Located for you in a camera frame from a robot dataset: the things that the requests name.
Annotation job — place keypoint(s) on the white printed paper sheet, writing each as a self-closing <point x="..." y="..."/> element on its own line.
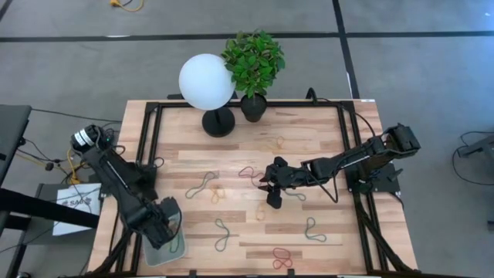
<point x="73" y="216"/>

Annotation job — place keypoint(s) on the green plant in black pot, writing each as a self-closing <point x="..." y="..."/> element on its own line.
<point x="252" y="62"/>

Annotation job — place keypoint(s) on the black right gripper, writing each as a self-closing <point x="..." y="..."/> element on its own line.
<point x="289" y="175"/>

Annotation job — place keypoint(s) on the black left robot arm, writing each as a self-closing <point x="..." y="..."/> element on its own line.
<point x="112" y="170"/>

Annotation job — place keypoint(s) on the green rubber band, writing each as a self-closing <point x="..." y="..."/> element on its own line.
<point x="177" y="241"/>

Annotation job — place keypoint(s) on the white globe lamp black base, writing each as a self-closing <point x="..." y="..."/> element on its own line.
<point x="204" y="81"/>

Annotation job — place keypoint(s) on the black table edge clamp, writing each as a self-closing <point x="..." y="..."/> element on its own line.
<point x="191" y="273"/>
<point x="291" y="273"/>

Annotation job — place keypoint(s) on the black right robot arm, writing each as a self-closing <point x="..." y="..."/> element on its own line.
<point x="359" y="156"/>

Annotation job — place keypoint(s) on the red rubber band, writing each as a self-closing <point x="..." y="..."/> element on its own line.
<point x="240" y="172"/>
<point x="283" y="258"/>

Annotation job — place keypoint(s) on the black desk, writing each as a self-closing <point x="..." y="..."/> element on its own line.
<point x="11" y="131"/>

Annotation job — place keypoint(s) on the grey plastic bin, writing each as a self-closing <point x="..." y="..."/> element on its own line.
<point x="162" y="256"/>

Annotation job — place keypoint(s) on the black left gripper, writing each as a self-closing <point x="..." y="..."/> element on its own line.
<point x="154" y="228"/>

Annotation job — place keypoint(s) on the black metal stand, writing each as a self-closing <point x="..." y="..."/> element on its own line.
<point x="478" y="146"/>

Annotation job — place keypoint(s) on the teal rubber band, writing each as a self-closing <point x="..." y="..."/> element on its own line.
<point x="305" y="197"/>
<point x="200" y="185"/>
<point x="310" y="228"/>
<point x="227" y="234"/>

